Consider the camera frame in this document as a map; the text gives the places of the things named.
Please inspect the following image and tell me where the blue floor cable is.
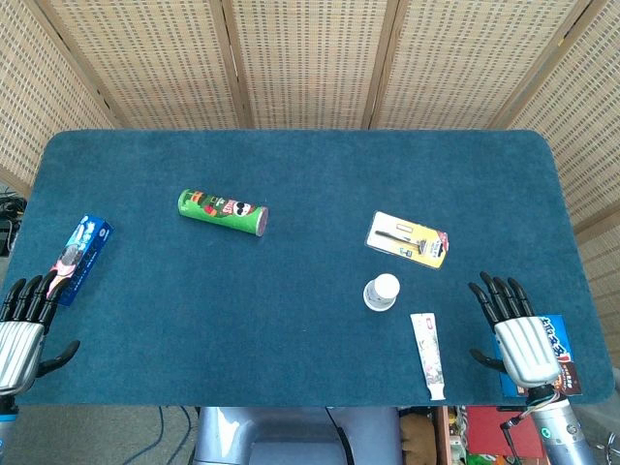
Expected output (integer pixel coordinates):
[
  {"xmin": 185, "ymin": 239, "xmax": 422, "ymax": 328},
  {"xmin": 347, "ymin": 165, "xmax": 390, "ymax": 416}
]
[{"xmin": 123, "ymin": 405, "xmax": 169, "ymax": 465}]

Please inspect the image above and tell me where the black cables and equipment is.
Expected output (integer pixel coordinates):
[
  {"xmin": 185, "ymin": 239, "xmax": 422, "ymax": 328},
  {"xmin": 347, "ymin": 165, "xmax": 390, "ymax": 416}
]
[{"xmin": 0, "ymin": 182, "xmax": 28, "ymax": 257}]

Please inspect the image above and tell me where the brown plush toy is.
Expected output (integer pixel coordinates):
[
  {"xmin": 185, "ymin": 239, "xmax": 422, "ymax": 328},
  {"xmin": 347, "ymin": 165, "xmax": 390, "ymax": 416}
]
[{"xmin": 399, "ymin": 410, "xmax": 438, "ymax": 465}]

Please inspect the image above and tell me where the green Pringles can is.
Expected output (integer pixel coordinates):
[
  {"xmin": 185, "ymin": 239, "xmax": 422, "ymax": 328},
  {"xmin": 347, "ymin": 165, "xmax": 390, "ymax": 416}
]
[{"xmin": 176, "ymin": 188, "xmax": 269, "ymax": 238}]

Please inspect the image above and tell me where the woven wooden folding screen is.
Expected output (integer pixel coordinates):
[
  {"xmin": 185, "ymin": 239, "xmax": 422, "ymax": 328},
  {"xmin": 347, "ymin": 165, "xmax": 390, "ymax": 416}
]
[{"xmin": 0, "ymin": 0, "xmax": 620, "ymax": 369}]

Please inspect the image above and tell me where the razor blister pack yellow card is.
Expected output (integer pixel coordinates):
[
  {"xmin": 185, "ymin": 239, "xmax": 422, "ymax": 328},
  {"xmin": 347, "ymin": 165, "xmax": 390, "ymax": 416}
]
[{"xmin": 363, "ymin": 210, "xmax": 450, "ymax": 271}]

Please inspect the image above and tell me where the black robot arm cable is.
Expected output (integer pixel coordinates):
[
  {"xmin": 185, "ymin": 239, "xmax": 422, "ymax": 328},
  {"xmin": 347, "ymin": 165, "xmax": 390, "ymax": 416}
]
[{"xmin": 499, "ymin": 404, "xmax": 540, "ymax": 461}]

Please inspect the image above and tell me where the grey-blue robot torso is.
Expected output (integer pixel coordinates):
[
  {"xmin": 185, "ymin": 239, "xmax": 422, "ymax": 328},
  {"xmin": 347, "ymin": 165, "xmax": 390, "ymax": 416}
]
[{"xmin": 192, "ymin": 405, "xmax": 404, "ymax": 465}]

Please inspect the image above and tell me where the blue chocolate chip cookie box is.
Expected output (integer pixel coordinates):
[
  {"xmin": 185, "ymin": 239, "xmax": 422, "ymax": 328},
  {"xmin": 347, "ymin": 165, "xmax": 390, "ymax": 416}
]
[{"xmin": 491, "ymin": 314, "xmax": 582, "ymax": 397}]

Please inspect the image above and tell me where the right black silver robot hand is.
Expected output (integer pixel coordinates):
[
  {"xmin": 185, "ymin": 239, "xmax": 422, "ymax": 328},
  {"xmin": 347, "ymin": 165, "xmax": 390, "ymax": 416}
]
[{"xmin": 467, "ymin": 271, "xmax": 564, "ymax": 389}]

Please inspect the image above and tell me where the blue carpet table mat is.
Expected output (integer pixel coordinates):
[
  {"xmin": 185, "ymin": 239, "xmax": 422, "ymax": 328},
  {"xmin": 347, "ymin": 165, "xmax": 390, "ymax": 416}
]
[{"xmin": 0, "ymin": 128, "xmax": 616, "ymax": 408}]

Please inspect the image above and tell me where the white toothpaste tube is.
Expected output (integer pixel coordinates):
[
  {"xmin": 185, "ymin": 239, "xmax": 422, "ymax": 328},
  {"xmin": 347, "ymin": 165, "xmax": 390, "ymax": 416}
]
[{"xmin": 409, "ymin": 312, "xmax": 448, "ymax": 402}]

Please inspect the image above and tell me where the black torso cable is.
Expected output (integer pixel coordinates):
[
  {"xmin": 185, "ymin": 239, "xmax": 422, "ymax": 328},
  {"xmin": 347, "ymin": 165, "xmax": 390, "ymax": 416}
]
[{"xmin": 324, "ymin": 407, "xmax": 354, "ymax": 465}]

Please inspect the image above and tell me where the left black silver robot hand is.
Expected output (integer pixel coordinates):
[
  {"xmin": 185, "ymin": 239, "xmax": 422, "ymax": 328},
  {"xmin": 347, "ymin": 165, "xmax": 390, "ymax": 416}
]
[{"xmin": 0, "ymin": 270, "xmax": 81, "ymax": 396}]

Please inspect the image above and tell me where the red box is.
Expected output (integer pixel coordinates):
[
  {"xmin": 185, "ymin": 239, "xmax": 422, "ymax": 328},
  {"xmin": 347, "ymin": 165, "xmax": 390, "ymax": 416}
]
[{"xmin": 464, "ymin": 405, "xmax": 551, "ymax": 460}]

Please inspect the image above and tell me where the blue Oreo cookie box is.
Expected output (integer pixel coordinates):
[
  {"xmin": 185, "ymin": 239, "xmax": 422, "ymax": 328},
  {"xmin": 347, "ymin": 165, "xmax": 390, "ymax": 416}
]
[{"xmin": 47, "ymin": 214, "xmax": 115, "ymax": 307}]

